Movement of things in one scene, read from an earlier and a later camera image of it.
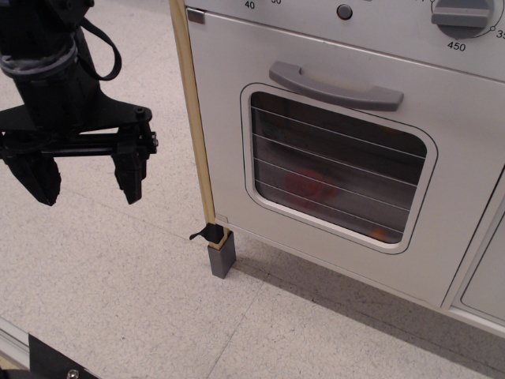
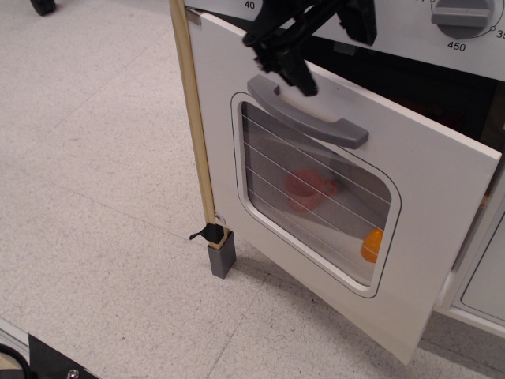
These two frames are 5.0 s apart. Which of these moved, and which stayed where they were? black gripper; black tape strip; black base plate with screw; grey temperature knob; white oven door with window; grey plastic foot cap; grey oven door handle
Moved: white oven door with window; grey oven door handle; black gripper
Stayed: grey temperature knob; black tape strip; black base plate with screw; grey plastic foot cap
